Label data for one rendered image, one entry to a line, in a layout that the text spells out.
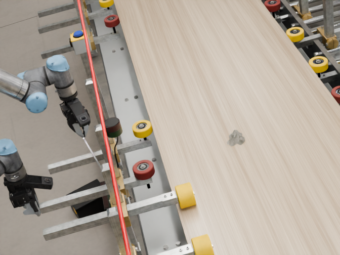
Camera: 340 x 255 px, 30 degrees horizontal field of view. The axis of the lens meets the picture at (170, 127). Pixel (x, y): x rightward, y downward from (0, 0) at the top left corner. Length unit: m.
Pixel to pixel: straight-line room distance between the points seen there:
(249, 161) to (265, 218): 0.29
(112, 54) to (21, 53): 1.80
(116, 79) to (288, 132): 1.31
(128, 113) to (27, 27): 2.72
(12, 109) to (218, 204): 2.75
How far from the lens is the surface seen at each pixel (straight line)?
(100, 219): 2.16
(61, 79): 2.37
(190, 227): 2.12
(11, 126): 4.52
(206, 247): 1.96
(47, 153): 4.15
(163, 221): 2.56
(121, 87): 3.37
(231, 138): 2.39
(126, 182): 2.41
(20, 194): 2.37
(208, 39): 3.05
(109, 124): 2.28
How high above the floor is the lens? 2.44
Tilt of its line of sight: 37 degrees down
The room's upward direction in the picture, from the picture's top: 14 degrees counter-clockwise
